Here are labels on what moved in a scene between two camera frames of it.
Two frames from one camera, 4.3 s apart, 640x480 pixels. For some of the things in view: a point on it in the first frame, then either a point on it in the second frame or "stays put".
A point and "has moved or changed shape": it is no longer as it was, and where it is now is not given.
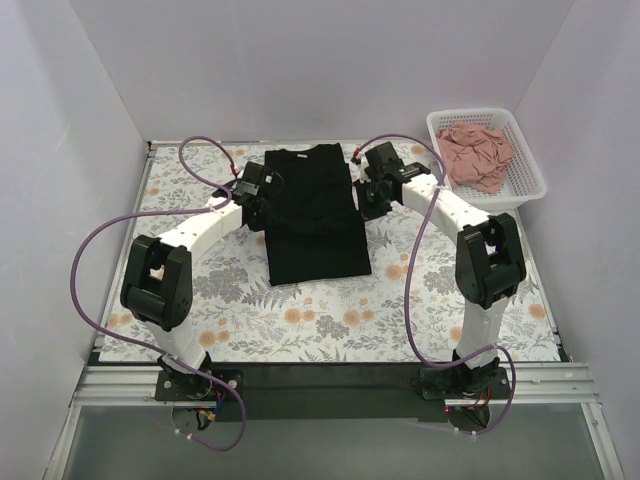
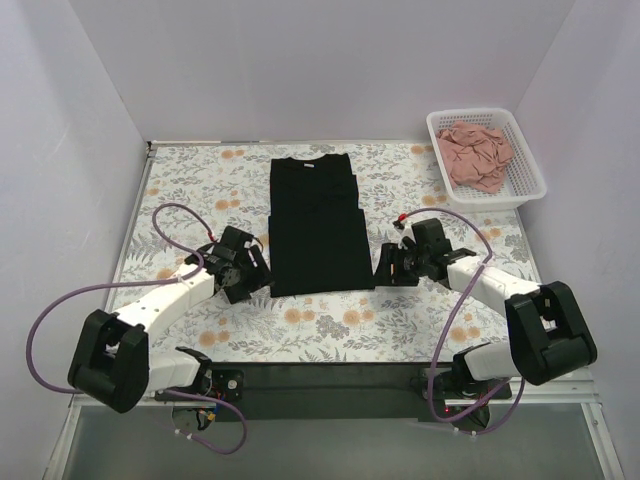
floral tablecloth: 410,308 stays put
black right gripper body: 365,201 -> 395,264
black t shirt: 321,233 has moved or changed shape
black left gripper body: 258,215 -> 248,272
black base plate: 335,392 stays put
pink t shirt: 476,156 stays put
